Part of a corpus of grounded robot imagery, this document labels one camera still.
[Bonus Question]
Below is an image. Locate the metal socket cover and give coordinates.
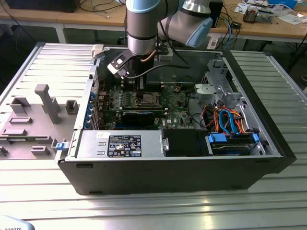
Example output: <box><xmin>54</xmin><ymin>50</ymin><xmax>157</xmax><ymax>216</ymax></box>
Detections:
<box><xmin>136</xmin><ymin>92</ymin><xmax>159</xmax><ymax>106</ymax></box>

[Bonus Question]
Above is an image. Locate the black RAM slot bank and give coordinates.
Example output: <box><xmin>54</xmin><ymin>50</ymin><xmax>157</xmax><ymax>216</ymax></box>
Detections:
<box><xmin>121</xmin><ymin>80</ymin><xmax>165</xmax><ymax>91</ymax></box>
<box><xmin>121</xmin><ymin>106</ymin><xmax>168</xmax><ymax>114</ymax></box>

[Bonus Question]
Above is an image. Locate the CPU socket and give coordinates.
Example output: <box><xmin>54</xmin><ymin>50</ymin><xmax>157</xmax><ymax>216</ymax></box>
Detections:
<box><xmin>134</xmin><ymin>91</ymin><xmax>161</xmax><ymax>107</ymax></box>

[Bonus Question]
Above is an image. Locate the finned CPU cooler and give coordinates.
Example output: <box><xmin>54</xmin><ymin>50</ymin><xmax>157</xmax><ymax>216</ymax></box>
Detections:
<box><xmin>242</xmin><ymin>6</ymin><xmax>259</xmax><ymax>24</ymax></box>

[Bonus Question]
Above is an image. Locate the black graphics card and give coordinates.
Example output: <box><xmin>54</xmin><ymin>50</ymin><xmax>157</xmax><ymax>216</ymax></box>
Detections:
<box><xmin>121</xmin><ymin>110</ymin><xmax>156</xmax><ymax>126</ymax></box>

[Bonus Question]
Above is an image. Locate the green motherboard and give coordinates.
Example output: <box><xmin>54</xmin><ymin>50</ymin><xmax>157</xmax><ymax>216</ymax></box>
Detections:
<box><xmin>95</xmin><ymin>82</ymin><xmax>200</xmax><ymax>131</ymax></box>

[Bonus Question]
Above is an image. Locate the wooden desk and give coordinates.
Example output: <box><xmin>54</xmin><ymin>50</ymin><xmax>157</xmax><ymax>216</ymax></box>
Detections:
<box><xmin>0</xmin><ymin>0</ymin><xmax>307</xmax><ymax>41</ymax></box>

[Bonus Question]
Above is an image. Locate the grey power supply unit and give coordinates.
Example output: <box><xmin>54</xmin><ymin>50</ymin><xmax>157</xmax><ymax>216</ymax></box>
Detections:
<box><xmin>76</xmin><ymin>130</ymin><xmax>166</xmax><ymax>159</ymax></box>

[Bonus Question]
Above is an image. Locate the white labelled device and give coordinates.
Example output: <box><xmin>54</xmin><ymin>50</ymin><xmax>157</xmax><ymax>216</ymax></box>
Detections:
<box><xmin>206</xmin><ymin>37</ymin><xmax>219</xmax><ymax>50</ymax></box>

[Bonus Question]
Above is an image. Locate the grey metal drive cage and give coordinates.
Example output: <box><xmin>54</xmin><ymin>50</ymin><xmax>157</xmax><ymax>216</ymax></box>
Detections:
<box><xmin>194</xmin><ymin>59</ymin><xmax>243</xmax><ymax>108</ymax></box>

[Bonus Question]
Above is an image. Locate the black upright box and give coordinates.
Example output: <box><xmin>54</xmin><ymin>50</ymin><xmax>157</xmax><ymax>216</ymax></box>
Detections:
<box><xmin>211</xmin><ymin>0</ymin><xmax>224</xmax><ymax>28</ymax></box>

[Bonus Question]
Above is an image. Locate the black open PC case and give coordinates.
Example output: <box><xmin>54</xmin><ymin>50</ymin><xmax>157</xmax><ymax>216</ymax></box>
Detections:
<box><xmin>57</xmin><ymin>44</ymin><xmax>297</xmax><ymax>196</ymax></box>

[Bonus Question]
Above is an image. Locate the black equipment box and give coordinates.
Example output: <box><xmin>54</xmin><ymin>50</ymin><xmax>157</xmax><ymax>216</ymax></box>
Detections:
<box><xmin>4</xmin><ymin>0</ymin><xmax>79</xmax><ymax>13</ymax></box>

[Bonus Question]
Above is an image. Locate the hard disk in blue carrier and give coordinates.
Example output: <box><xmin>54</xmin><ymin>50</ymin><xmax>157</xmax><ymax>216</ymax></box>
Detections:
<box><xmin>206</xmin><ymin>133</ymin><xmax>261</xmax><ymax>156</ymax></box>

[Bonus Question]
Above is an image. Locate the grey parts rack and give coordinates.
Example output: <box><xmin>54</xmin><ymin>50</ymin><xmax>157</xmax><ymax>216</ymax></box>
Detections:
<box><xmin>0</xmin><ymin>83</ymin><xmax>80</xmax><ymax>160</ymax></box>

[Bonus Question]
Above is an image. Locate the grey metal device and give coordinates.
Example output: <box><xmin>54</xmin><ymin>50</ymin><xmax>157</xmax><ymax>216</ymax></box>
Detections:
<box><xmin>258</xmin><ymin>9</ymin><xmax>274</xmax><ymax>24</ymax></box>

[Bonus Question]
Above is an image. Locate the blue cardboard box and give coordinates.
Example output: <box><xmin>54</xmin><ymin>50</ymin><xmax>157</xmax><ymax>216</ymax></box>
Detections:
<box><xmin>267</xmin><ymin>0</ymin><xmax>298</xmax><ymax>8</ymax></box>

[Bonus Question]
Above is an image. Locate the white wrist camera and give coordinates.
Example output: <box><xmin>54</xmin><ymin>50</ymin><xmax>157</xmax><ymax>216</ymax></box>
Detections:
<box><xmin>107</xmin><ymin>51</ymin><xmax>131</xmax><ymax>80</ymax></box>

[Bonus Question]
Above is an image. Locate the blue data wire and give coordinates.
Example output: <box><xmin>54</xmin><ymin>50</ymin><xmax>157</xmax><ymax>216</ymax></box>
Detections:
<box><xmin>218</xmin><ymin>108</ymin><xmax>238</xmax><ymax>136</ymax></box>

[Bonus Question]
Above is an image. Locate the orange wire bundle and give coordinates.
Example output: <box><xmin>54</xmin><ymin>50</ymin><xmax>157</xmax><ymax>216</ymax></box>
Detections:
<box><xmin>202</xmin><ymin>105</ymin><xmax>249</xmax><ymax>135</ymax></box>

